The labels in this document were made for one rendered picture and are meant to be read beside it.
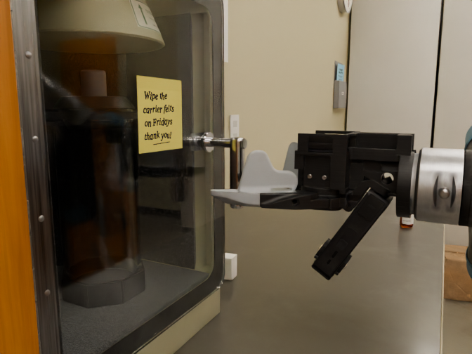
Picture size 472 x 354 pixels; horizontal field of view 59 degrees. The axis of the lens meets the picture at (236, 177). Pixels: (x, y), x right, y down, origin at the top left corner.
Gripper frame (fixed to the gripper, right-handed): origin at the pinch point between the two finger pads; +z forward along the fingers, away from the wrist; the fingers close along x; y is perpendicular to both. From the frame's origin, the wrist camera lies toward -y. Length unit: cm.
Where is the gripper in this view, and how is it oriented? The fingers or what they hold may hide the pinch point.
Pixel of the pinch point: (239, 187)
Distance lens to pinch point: 52.1
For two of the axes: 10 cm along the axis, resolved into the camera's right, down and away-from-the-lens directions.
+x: -4.5, 1.5, -8.8
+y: 0.0, -9.9, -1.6
